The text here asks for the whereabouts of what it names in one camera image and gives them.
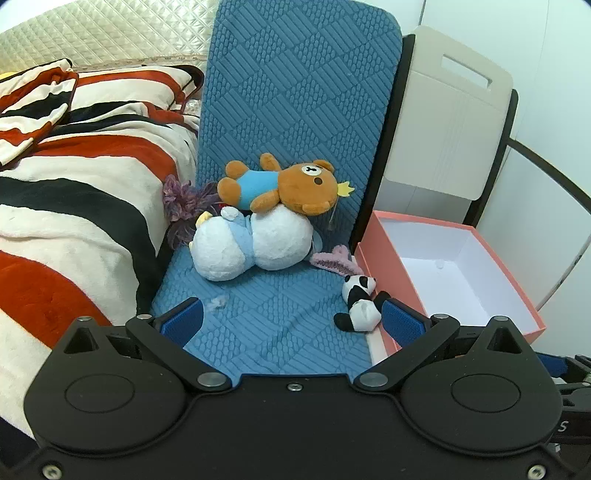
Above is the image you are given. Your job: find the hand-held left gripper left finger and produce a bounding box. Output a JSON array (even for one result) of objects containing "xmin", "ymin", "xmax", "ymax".
[{"xmin": 55, "ymin": 298, "xmax": 234, "ymax": 393}]

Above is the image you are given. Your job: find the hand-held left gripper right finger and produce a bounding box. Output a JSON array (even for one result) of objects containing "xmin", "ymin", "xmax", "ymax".
[{"xmin": 353, "ymin": 298, "xmax": 532, "ymax": 393}]

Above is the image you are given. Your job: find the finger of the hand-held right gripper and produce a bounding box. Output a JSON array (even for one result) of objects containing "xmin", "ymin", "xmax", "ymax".
[{"xmin": 534, "ymin": 352, "xmax": 591, "ymax": 386}]

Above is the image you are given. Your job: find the small panda plush toy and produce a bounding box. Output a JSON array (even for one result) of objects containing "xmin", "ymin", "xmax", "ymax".
[{"xmin": 333, "ymin": 273, "xmax": 391, "ymax": 333}]

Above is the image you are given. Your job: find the pink cardboard box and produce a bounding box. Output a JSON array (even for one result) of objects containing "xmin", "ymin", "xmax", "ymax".
[{"xmin": 353, "ymin": 210, "xmax": 548, "ymax": 365}]

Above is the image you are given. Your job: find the white and blue duck plush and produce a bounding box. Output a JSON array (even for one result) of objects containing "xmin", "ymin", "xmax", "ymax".
[{"xmin": 190, "ymin": 203, "xmax": 324, "ymax": 282}]

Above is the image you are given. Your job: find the brown bear plush toy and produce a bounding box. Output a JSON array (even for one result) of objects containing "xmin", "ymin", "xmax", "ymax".
[{"xmin": 217, "ymin": 154, "xmax": 355, "ymax": 217}]

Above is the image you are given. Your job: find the pink fuzzy hair band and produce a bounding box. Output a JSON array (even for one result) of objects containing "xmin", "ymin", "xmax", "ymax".
[{"xmin": 309, "ymin": 244, "xmax": 365, "ymax": 278}]

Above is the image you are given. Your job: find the purple fabric flower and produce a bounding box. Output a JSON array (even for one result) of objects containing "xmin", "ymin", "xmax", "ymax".
[{"xmin": 161, "ymin": 174, "xmax": 222, "ymax": 250}]

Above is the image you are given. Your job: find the red black white striped blanket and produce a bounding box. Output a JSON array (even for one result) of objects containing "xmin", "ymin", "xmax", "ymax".
[{"xmin": 0, "ymin": 59, "xmax": 206, "ymax": 437}]

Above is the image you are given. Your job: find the beige plastic bin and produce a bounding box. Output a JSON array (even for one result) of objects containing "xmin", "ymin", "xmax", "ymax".
[{"xmin": 372, "ymin": 25, "xmax": 514, "ymax": 227}]

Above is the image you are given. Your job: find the blue textured cushion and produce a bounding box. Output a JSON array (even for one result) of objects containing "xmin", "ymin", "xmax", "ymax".
[{"xmin": 150, "ymin": 0, "xmax": 402, "ymax": 377}]

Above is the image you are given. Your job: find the beige quilted bedspread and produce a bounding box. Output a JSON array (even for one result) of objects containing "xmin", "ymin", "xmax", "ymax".
[{"xmin": 0, "ymin": 0, "xmax": 222, "ymax": 75}]

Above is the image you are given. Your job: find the black metal frame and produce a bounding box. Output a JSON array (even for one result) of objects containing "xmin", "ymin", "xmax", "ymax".
[{"xmin": 358, "ymin": 34, "xmax": 591, "ymax": 319}]

